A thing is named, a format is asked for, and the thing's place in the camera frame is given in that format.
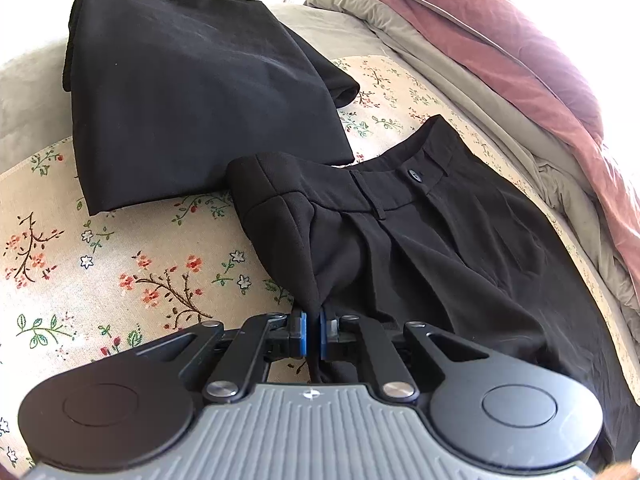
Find mauve duvet with grey lining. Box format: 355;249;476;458
305;0;640;321

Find black pants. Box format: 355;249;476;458
61;0;362;217
227;114;640;476

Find grey-beige bed cover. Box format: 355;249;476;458
0;2;401;173

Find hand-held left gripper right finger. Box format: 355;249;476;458
317;310;491;402

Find folded black pants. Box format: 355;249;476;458
61;0;362;217

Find floral bed sheet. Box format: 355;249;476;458
0;55;640;478

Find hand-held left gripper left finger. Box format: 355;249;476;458
135;310;308;404

